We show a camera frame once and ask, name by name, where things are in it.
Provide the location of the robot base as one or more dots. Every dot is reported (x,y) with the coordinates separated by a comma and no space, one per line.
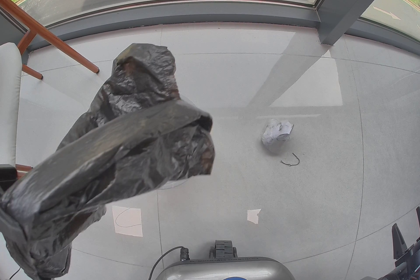
(229,270)

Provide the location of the black plastic bag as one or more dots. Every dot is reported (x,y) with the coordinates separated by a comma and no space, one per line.
(131,141)

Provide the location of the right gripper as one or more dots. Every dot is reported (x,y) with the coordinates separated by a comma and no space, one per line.
(410,264)

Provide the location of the wooden chair with white cushions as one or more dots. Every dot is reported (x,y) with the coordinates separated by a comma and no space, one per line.
(8,91)

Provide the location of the white paper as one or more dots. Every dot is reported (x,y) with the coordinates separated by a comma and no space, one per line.
(274,137)

